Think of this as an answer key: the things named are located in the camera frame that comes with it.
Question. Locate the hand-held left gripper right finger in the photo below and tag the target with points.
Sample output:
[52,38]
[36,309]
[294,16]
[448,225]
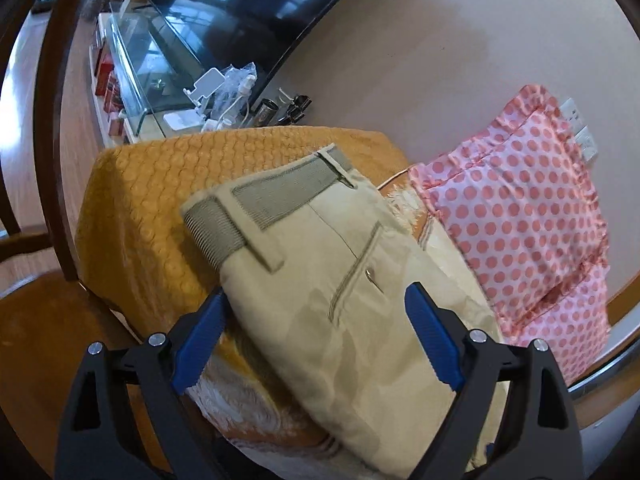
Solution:
[434,336]

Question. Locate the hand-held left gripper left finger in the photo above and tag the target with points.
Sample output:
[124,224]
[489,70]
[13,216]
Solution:
[200,336]

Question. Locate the beige pants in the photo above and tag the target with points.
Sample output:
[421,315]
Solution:
[345,305]

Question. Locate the pink polka dot pillow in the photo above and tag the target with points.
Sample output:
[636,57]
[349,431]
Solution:
[520,220]

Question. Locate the orange textured bed cover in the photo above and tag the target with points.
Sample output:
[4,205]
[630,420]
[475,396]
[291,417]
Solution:
[150,200]

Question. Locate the wooden chair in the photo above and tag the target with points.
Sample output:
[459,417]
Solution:
[50,240]

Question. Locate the white paper sheet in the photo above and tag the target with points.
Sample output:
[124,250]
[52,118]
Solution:
[179,121]

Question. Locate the dark metal cup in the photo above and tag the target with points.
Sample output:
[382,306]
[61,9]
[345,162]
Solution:
[266,111]

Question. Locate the white phone stand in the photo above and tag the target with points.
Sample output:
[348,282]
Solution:
[206,87]

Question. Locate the clear plastic bag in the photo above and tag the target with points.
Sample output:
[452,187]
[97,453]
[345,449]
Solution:
[234,82]

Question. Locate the red box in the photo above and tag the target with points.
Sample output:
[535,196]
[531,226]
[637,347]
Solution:
[106,76]

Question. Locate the glass tv stand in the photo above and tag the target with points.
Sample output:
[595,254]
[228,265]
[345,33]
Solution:
[145,65]

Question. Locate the white wall socket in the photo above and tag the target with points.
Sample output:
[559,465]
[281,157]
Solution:
[571,109]
[586,141]

